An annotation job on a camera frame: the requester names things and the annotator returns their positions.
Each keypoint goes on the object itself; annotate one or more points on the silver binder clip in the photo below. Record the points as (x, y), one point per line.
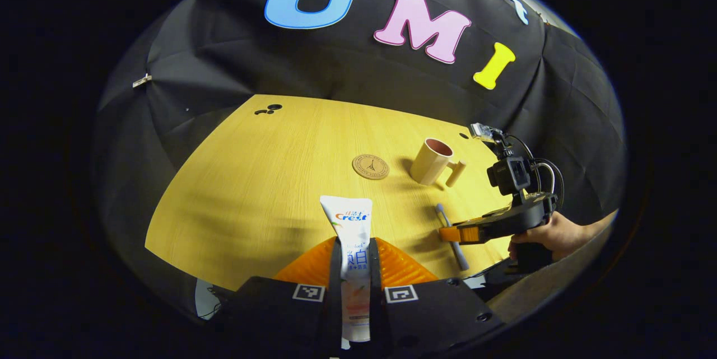
(141, 80)

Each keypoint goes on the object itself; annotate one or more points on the black backdrop cloth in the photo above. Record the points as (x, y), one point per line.
(347, 68)

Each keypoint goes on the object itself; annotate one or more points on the white toothbrush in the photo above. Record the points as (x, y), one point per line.
(445, 216)

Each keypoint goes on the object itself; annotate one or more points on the round wooden coaster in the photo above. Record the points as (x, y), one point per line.
(370, 167)

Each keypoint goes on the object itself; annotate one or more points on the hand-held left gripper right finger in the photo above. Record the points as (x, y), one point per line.
(425, 314)

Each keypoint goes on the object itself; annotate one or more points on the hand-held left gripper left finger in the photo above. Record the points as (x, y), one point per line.
(291, 314)

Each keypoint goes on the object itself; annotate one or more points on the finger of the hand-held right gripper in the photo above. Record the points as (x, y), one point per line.
(462, 234)

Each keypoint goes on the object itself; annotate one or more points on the white toothpaste tube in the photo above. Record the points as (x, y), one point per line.
(353, 236)

